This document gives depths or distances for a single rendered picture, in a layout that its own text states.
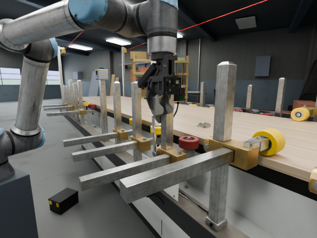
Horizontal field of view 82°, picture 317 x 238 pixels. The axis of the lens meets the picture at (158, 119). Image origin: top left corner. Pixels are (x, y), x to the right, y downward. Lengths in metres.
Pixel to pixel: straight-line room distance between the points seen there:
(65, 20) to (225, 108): 0.50
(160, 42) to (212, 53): 9.32
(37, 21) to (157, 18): 0.38
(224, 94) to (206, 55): 9.44
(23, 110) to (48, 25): 0.64
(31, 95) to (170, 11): 0.85
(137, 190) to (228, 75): 0.34
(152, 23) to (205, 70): 9.32
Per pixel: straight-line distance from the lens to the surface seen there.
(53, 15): 0.67
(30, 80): 1.14
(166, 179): 0.35
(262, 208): 0.80
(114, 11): 0.57
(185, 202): 0.73
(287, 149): 0.78
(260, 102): 9.48
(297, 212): 0.74
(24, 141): 1.33
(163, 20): 0.57
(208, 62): 9.85
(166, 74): 0.54
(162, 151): 0.72
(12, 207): 1.39
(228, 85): 0.49
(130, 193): 0.32
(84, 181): 0.57
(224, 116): 0.50
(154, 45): 0.56
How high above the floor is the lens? 1.12
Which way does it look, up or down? 11 degrees down
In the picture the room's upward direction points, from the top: straight up
